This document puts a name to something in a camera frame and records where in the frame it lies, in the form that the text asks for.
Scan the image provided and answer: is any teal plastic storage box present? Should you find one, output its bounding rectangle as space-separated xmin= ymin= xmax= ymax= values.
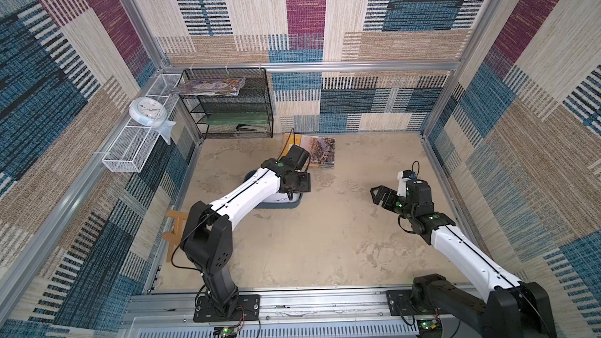
xmin=236 ymin=168 xmax=303 ymax=210

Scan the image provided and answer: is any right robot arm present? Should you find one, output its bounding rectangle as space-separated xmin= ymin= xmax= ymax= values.
xmin=370 ymin=178 xmax=557 ymax=337

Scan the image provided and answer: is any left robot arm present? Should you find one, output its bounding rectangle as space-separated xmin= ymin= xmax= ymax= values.
xmin=178 ymin=161 xmax=311 ymax=321

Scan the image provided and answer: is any yellow English textbook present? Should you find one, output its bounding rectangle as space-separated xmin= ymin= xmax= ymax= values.
xmin=283 ymin=133 xmax=336 ymax=168

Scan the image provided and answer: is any black stapler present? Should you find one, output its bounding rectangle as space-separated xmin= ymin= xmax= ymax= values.
xmin=236 ymin=125 xmax=266 ymax=132

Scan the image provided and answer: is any black mesh desk shelf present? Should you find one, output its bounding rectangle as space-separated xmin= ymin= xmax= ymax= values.
xmin=180 ymin=68 xmax=274 ymax=140

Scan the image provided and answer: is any magazine on shelf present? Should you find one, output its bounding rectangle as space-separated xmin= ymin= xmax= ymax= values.
xmin=170 ymin=78 xmax=247 ymax=96

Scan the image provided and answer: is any wooden stand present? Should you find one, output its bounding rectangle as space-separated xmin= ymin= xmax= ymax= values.
xmin=162 ymin=210 xmax=189 ymax=262

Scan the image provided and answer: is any white round clock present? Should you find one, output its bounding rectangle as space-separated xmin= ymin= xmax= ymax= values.
xmin=128 ymin=96 xmax=167 ymax=128

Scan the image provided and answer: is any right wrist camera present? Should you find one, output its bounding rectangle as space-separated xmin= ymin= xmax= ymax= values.
xmin=397 ymin=170 xmax=417 ymax=197

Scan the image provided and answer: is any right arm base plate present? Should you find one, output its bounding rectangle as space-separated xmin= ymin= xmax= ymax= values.
xmin=385 ymin=289 xmax=422 ymax=317

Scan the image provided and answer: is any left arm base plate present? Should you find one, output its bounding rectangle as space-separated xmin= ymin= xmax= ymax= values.
xmin=193 ymin=294 xmax=261 ymax=323

